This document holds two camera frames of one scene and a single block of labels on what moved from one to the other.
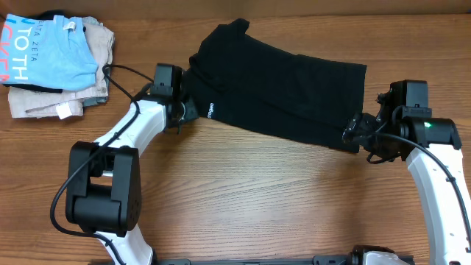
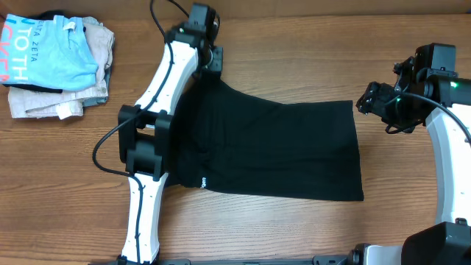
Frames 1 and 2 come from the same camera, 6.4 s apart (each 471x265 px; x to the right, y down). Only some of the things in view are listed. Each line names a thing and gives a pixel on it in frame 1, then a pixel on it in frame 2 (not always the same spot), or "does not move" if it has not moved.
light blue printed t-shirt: (53, 53) does not move
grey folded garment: (100, 100) does not move
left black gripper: (191, 110) → (215, 62)
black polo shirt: (236, 79) → (227, 139)
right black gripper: (360, 123) → (373, 101)
